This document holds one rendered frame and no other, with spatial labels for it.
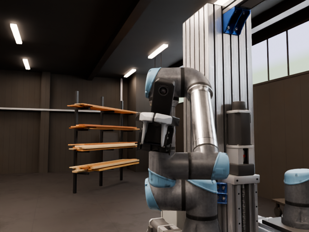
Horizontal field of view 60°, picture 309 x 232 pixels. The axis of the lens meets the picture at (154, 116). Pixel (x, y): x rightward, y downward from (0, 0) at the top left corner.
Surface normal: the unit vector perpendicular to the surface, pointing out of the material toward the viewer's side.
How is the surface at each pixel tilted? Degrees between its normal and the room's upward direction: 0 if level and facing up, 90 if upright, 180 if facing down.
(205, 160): 62
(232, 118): 90
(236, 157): 90
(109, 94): 90
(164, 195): 90
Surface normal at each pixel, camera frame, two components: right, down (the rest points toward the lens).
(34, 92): 0.36, -0.07
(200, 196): -0.08, -0.08
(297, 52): -0.93, -0.03
